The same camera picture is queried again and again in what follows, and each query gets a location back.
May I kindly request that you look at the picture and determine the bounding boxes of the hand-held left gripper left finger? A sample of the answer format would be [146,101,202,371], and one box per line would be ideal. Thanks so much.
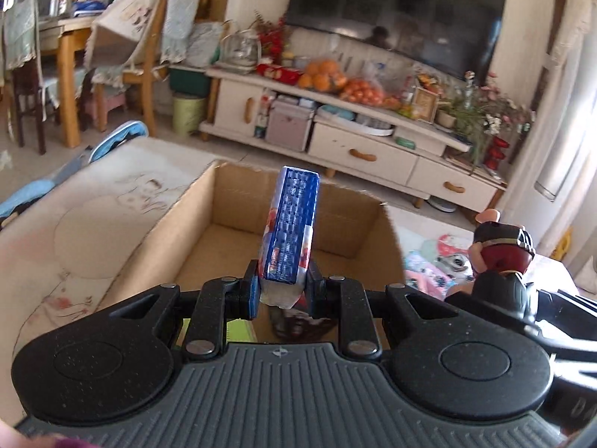
[100,259,260,360]

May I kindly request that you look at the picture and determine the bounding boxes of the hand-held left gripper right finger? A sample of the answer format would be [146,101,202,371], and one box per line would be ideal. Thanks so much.
[305,259,467,361]

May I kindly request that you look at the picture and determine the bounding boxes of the blue medicine box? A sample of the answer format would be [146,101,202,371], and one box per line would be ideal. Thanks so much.
[258,165,321,309]

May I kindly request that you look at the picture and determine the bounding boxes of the green cardboard milk carton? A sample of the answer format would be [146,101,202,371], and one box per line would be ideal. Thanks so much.
[96,159,407,351]

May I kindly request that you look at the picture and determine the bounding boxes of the black-haired toy figurine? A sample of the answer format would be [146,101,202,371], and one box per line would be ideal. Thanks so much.
[445,210,536,323]

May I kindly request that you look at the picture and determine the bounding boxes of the yellow plastic object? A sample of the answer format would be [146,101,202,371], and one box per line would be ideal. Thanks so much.
[551,228,573,261]

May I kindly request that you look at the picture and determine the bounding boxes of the colourful play mat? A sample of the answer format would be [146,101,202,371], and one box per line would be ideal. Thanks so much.
[405,233,479,292]

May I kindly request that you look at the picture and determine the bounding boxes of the white TV cabinet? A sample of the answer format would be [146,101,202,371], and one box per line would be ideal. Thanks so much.
[200,68,507,208]

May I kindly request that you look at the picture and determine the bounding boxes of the silver metal case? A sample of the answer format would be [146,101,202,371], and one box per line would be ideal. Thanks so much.
[266,98,314,152]

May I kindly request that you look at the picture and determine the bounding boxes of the white standing air conditioner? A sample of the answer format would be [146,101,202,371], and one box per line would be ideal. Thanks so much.
[513,23,597,262]

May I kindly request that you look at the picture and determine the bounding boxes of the green waste bin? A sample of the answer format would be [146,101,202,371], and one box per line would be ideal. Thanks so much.
[172,93,207,135]

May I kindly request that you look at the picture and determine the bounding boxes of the red lantern ornament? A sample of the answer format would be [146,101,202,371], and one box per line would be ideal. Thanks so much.
[482,135,509,171]

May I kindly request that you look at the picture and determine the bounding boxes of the blue white padded object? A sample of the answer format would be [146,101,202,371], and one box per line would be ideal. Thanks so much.
[88,120,146,162]

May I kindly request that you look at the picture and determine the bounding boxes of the dark green container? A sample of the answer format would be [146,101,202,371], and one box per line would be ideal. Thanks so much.
[169,66,213,96]

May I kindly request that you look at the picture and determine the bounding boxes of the red snack box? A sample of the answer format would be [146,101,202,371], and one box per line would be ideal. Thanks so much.
[256,63,304,85]

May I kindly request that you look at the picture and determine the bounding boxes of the bag of oranges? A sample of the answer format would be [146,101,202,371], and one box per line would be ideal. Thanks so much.
[298,58,348,93]

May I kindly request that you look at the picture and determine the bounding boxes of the potted spider plant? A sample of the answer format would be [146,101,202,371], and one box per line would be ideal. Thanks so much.
[436,98,495,169]

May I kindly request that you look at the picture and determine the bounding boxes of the pink stool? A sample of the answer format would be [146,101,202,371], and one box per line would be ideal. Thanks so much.
[93,91,129,131]

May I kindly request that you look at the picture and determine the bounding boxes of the artificial flower bouquet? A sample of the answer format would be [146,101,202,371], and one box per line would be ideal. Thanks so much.
[464,72,535,136]

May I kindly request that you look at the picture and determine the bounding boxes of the glass kettle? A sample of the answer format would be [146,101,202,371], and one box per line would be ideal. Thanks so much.
[219,30,261,73]

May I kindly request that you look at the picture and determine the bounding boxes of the blue cloth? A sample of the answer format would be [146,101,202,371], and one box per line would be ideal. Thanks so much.
[0,175,63,225]

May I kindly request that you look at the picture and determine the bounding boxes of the white printed shopping bag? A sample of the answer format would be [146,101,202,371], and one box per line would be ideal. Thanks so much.
[187,21,225,68]

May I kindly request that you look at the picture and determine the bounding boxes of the red berry bouquet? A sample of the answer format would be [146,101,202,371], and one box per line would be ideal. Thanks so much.
[252,14,287,63]

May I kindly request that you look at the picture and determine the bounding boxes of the wooden dining table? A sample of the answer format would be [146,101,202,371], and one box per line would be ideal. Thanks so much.
[40,16,99,147]

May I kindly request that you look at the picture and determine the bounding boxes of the black television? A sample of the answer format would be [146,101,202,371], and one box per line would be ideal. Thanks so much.
[284,0,507,80]

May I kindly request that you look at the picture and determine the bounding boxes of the printed tablecloth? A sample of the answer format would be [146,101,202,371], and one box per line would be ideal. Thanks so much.
[84,0,164,75]

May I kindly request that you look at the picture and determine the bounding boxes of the dark wooden chair with cover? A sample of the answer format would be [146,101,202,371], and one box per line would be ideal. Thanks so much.
[2,0,61,155]

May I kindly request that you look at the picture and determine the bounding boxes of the wooden picture frame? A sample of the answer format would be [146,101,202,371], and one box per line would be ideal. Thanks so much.
[410,86,440,123]

